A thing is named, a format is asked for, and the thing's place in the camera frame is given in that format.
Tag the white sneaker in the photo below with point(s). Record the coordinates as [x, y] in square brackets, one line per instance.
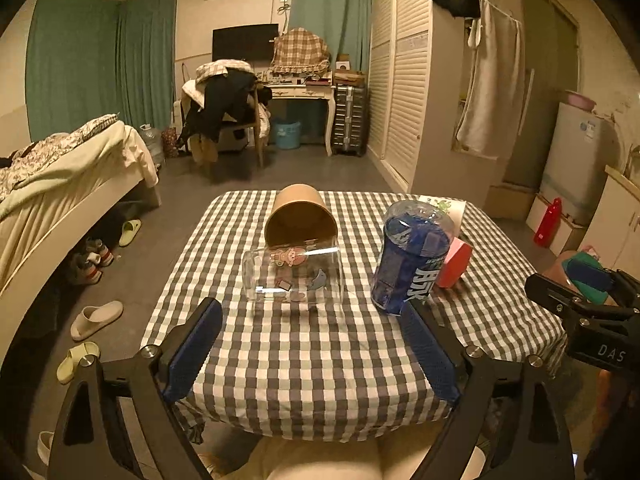
[102, 256]
[85, 272]

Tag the grey door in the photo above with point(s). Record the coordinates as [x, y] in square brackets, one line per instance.
[545, 85]

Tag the white desk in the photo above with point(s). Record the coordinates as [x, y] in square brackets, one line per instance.
[300, 92]

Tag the blue plastic cup with lid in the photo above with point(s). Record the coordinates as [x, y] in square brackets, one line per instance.
[400, 260]

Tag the bed with beige blanket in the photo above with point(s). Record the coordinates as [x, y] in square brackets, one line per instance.
[75, 180]

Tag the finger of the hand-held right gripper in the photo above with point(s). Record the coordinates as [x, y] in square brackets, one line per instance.
[550, 291]
[590, 280]

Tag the white washing machine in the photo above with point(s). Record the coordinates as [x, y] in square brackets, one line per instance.
[580, 160]

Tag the white floor box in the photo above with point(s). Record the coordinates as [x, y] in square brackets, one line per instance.
[570, 232]

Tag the grey ribbed suitcase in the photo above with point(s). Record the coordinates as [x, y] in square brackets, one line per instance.
[349, 120]

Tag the wooden chair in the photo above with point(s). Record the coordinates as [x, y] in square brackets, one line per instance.
[259, 125]

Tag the white bed frame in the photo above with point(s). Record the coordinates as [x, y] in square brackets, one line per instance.
[75, 225]

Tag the checkered tablecloth table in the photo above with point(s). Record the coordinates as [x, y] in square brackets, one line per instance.
[300, 360]

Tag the red bottle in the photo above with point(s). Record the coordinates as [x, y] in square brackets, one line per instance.
[546, 225]

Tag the red and pink box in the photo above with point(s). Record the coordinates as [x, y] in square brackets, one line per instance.
[455, 266]

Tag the green slipper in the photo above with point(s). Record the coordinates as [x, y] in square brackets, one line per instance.
[130, 232]
[75, 362]

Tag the white hanging towel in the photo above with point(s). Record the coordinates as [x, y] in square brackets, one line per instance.
[492, 85]

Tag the white cabinet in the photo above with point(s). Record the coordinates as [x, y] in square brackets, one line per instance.
[617, 225]

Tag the pink basin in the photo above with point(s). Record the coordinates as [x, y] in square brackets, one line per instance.
[577, 99]

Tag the large water jug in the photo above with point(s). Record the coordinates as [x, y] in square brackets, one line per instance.
[151, 142]

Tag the white slatted wardrobe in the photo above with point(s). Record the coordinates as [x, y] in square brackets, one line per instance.
[405, 100]

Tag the flat cardboard box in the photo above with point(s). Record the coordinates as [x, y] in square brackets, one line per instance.
[349, 79]

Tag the chair piled with clothes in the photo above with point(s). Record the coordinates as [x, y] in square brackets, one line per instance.
[220, 100]

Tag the white slipper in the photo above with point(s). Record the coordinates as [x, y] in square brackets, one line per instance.
[97, 319]
[45, 447]

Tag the brown paper cup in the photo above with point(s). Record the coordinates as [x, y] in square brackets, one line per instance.
[300, 220]

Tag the floral patterned blanket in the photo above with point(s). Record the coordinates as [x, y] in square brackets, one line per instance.
[35, 157]

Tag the green curtain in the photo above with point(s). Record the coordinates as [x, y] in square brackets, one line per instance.
[70, 65]
[147, 55]
[330, 5]

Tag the black television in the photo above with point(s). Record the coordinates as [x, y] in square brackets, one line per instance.
[242, 42]

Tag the dark red bag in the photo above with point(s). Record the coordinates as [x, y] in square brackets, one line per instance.
[170, 142]

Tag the plaid cloth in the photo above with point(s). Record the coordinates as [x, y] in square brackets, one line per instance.
[300, 50]

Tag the blue waste bin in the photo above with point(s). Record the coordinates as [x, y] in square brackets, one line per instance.
[287, 135]

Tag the white paper cup green print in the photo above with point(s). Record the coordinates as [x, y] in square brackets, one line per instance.
[454, 207]

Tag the tissue box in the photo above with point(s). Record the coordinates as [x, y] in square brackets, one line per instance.
[343, 64]

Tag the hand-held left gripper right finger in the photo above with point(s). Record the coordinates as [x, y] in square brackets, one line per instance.
[431, 357]

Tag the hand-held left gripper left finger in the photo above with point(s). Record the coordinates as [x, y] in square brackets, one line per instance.
[192, 355]

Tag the clear glass cup with stickers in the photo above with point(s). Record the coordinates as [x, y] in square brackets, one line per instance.
[280, 280]

